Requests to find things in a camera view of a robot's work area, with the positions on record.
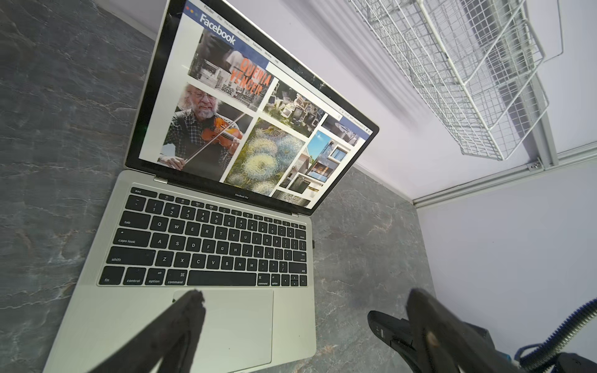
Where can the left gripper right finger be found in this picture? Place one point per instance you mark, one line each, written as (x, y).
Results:
(446, 344)

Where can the white wire wall shelf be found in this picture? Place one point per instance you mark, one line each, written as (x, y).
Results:
(474, 63)

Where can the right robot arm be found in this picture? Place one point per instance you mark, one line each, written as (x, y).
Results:
(555, 345)

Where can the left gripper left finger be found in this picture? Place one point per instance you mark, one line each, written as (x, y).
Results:
(167, 344)

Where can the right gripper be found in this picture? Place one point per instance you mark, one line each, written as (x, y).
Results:
(436, 341)

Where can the silver laptop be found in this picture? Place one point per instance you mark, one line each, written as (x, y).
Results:
(234, 146)

